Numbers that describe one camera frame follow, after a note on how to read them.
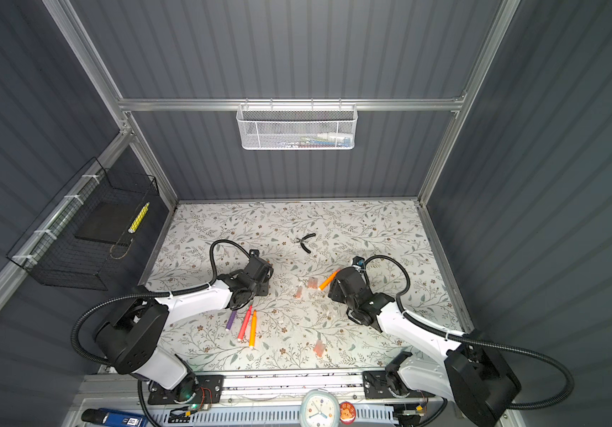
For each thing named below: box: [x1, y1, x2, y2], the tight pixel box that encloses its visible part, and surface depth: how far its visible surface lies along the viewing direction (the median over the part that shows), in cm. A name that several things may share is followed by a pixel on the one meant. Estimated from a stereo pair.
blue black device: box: [80, 407, 147, 427], surface depth 68 cm
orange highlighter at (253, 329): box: [249, 309, 258, 348], surface depth 86 cm
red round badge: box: [338, 401, 357, 426], surface depth 71 cm
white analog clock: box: [299, 387, 341, 427], surface depth 70 cm
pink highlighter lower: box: [236, 305, 253, 342], surface depth 86 cm
